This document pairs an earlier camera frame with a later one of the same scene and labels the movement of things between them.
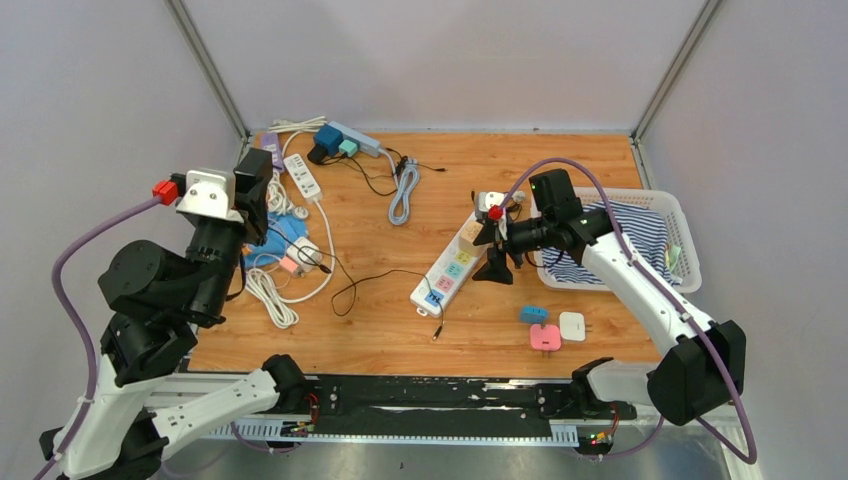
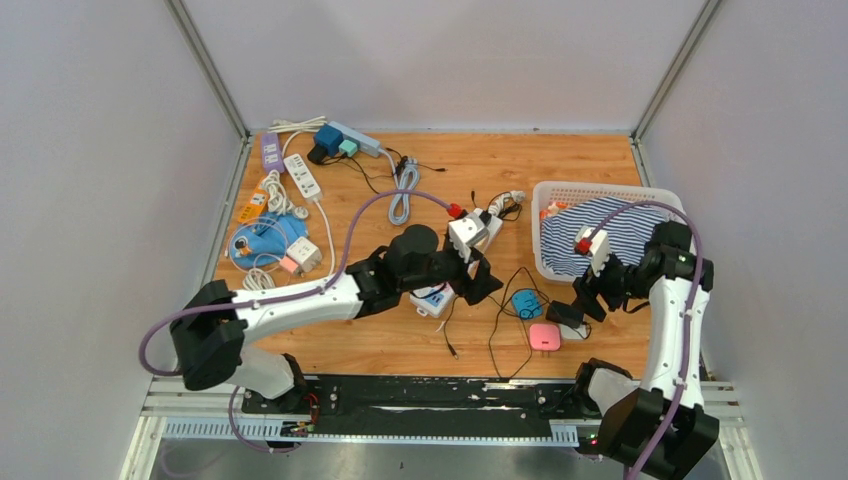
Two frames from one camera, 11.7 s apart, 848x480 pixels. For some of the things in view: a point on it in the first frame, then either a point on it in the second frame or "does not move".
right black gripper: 495,268 to 587,300
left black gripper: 253,207 to 483,282
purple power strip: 270,141 does not move
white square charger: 572,326 does not move
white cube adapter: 306,254 does not move
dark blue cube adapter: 330,137 does not move
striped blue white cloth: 645,233 does not move
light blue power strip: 365,145 does not move
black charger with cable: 320,267 to 566,314
